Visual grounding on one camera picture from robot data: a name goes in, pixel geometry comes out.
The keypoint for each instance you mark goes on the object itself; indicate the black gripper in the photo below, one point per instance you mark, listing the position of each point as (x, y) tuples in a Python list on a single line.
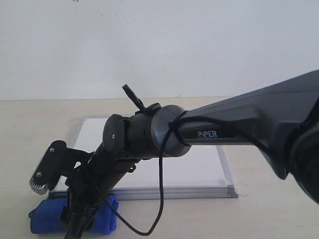
[(87, 185)]

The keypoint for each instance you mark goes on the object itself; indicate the blue microfibre cloth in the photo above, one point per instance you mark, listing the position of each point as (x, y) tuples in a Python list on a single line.
[(45, 219)]

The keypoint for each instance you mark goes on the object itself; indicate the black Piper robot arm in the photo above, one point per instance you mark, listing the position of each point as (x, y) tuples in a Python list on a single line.
[(281, 120)]

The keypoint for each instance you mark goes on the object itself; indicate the clear tape back left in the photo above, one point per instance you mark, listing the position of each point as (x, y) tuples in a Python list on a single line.
[(76, 121)]

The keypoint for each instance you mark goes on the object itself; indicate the clear tape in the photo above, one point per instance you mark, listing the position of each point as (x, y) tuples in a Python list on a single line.
[(76, 121), (239, 189)]

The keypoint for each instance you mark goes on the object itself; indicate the clear tape front right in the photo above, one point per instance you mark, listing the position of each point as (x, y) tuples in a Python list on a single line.
[(239, 189)]

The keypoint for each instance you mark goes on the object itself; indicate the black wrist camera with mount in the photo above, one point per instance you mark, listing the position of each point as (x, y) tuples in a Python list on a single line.
[(57, 161)]

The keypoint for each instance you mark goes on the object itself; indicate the white board with aluminium frame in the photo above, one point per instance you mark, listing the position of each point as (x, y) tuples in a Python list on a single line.
[(201, 173)]

